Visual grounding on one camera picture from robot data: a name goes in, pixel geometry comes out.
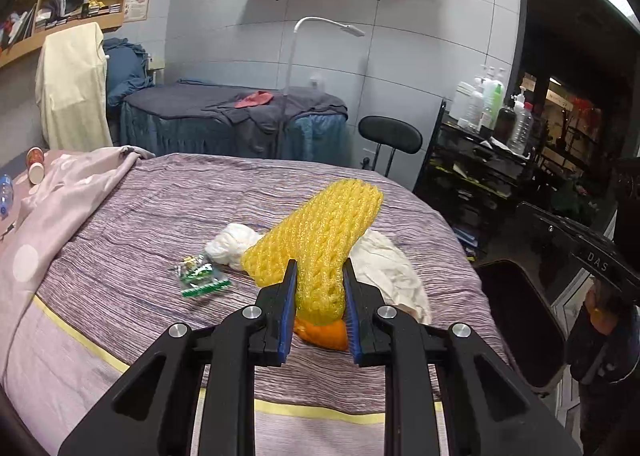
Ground pale pink bed sheet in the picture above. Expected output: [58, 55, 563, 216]
[0, 296, 451, 456]

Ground blue skirted massage bed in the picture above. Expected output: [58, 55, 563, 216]
[120, 80, 349, 169]

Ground pink dotted blanket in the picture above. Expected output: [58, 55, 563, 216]
[0, 146, 156, 337]

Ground red white paper cup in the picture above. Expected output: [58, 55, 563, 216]
[26, 147, 47, 185]

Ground purple striped bed cover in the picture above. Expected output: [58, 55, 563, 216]
[32, 153, 501, 417]

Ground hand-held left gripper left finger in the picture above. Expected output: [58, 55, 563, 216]
[57, 260, 299, 456]

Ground dark folded cloth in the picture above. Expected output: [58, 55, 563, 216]
[50, 0, 88, 19]

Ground grey bed blanket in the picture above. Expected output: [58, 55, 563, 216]
[122, 80, 349, 137]

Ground red cloth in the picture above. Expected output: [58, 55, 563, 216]
[235, 90, 275, 109]

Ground black stool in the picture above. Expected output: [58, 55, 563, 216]
[358, 116, 423, 179]

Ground yellow foam net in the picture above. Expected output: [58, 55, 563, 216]
[241, 179, 385, 327]

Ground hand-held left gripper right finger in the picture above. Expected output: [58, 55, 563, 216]
[342, 260, 583, 456]

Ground green clear wrapper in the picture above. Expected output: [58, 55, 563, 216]
[175, 253, 232, 297]

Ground bottles on trolley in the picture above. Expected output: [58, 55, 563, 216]
[477, 64, 505, 129]

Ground orange peel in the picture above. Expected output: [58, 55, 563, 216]
[292, 318, 348, 352]

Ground person's right hand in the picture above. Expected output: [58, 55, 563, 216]
[585, 283, 636, 327]

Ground white squat bottle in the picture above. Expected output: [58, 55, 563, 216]
[457, 82, 485, 131]

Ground black door frame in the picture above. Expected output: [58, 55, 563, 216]
[517, 0, 640, 217]

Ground clear water bottle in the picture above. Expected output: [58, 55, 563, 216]
[0, 174, 13, 219]

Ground white floor lamp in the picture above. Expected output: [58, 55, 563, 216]
[277, 17, 366, 159]

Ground blue cloth pile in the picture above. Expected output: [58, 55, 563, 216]
[102, 38, 156, 109]

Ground wooden wall cabinet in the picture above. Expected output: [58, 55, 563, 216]
[0, 0, 146, 69]

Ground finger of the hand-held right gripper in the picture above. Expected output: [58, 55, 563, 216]
[516, 202, 581, 257]

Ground cream crumpled paper towel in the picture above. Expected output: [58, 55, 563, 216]
[350, 228, 433, 324]

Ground person's dark jacket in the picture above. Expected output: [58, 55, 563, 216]
[567, 306, 640, 456]

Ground white tissue ball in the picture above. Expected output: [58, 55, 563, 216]
[205, 223, 263, 271]

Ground clear plastic bottle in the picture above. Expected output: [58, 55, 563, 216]
[507, 102, 535, 157]

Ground green bottle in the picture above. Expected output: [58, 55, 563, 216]
[492, 84, 505, 137]

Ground dark pump bottle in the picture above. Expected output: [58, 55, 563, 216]
[495, 94, 518, 143]

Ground black trolley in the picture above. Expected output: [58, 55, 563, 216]
[412, 98, 541, 257]

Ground row of small books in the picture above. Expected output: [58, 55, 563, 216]
[35, 0, 123, 31]

